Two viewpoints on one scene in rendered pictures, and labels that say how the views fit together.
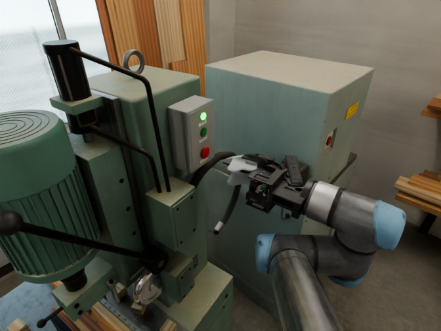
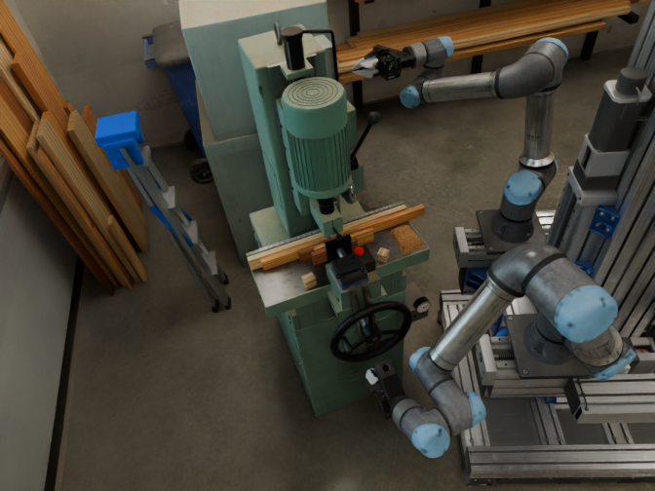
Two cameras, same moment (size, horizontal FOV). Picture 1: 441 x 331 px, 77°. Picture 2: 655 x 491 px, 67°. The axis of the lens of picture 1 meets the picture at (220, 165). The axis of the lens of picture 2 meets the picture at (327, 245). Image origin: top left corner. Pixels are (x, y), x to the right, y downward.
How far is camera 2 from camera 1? 1.44 m
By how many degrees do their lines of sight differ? 40
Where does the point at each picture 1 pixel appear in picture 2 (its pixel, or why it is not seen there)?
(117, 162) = not seen: hidden behind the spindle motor
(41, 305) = (291, 273)
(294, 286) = (448, 81)
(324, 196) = (420, 48)
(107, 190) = not seen: hidden behind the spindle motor
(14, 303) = (276, 288)
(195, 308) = (353, 209)
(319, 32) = not seen: outside the picture
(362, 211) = (437, 44)
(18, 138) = (334, 87)
